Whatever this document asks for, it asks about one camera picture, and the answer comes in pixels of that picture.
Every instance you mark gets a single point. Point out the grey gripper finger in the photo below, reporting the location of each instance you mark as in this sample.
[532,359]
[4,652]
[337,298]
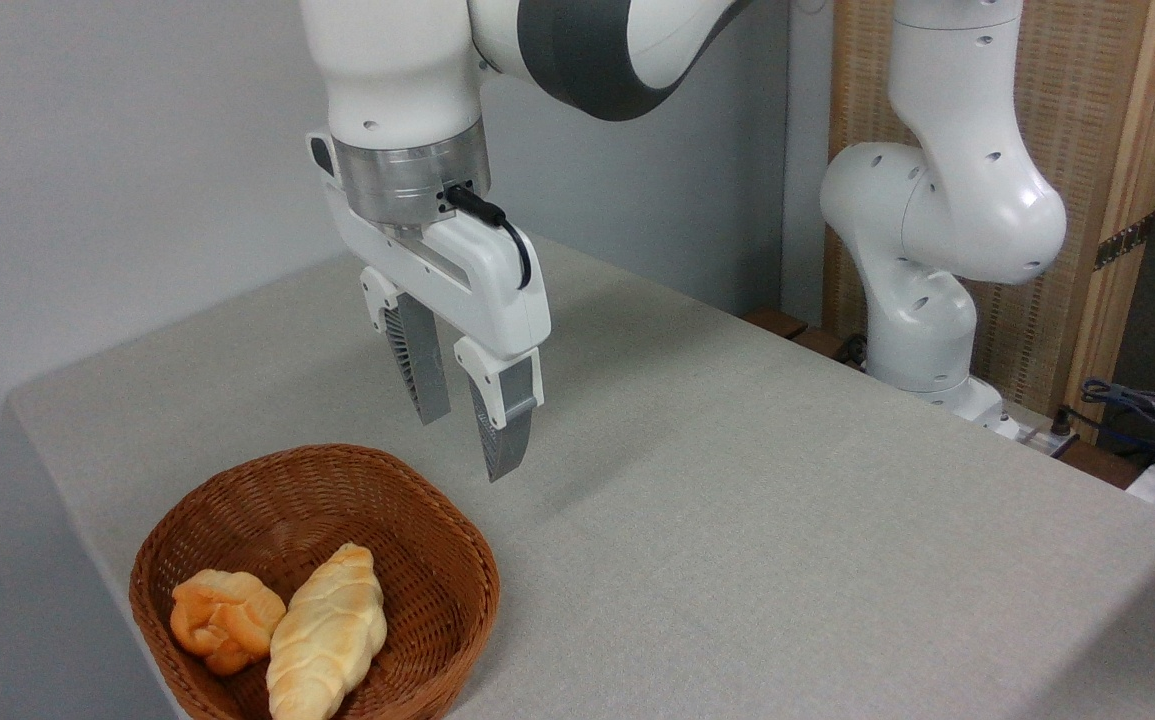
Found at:
[505,430]
[422,370]

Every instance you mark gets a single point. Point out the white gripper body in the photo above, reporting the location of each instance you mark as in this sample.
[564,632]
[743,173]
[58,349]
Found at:
[482,290]

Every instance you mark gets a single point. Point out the small orange bread roll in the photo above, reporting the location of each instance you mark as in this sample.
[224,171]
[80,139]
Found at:
[222,615]

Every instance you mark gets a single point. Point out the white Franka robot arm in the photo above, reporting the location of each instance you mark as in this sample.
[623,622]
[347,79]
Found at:
[397,70]

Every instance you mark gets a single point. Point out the long pale bread loaf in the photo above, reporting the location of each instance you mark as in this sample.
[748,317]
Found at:
[327,630]

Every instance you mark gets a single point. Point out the brown wicker basket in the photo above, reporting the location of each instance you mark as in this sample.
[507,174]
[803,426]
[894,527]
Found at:
[267,500]

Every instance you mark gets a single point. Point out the wooden woven screen panel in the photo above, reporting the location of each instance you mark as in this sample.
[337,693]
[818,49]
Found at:
[1067,100]

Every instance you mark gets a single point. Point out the black metal hinge strip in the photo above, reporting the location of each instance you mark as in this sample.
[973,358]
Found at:
[1125,242]

